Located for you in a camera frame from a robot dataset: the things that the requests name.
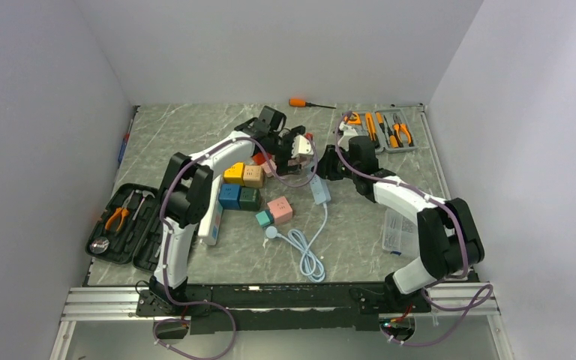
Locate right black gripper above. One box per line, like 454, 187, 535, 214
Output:
312, 145, 359, 182

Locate red cube adapter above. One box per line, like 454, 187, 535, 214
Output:
251, 152, 268, 166

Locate pink power strip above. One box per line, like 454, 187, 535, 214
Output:
260, 159, 276, 178

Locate beige cube adapter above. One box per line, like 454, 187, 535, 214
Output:
242, 165, 266, 188

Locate grey tool tray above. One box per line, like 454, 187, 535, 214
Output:
342, 107, 418, 154

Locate light blue power strip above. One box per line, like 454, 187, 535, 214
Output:
309, 175, 332, 205

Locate yellow cube adapter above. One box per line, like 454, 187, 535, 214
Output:
223, 162, 245, 186

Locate green cube adapter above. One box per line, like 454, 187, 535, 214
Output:
238, 187, 262, 212

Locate blue cube adapter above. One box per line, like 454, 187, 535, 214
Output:
218, 184, 242, 210

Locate pink cube socket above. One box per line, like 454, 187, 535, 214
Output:
267, 196, 293, 224

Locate clear screw box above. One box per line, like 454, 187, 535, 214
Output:
382, 209, 419, 260

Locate teal cube plug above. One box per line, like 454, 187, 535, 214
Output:
255, 210, 275, 228

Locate white power strip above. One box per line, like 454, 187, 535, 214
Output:
196, 175, 224, 246

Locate light blue cable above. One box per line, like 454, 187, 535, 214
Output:
264, 202, 330, 284

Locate black tool case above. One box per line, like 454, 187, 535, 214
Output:
85, 183, 162, 273

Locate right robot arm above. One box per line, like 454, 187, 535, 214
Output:
316, 136, 485, 311

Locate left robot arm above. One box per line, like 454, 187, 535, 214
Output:
149, 106, 306, 315

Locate red blue pen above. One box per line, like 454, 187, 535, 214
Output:
117, 118, 134, 165

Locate orange pliers in case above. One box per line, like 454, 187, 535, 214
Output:
104, 191, 134, 233

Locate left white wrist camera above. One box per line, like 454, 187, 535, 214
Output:
291, 134, 315, 165

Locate orange handled screwdriver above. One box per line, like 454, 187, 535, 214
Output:
289, 98, 335, 110

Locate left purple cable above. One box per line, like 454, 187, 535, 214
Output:
152, 136, 319, 360

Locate purple cable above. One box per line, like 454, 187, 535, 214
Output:
333, 112, 495, 348
152, 136, 319, 360

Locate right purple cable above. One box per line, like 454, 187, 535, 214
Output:
333, 112, 495, 348

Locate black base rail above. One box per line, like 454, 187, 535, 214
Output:
136, 282, 431, 335

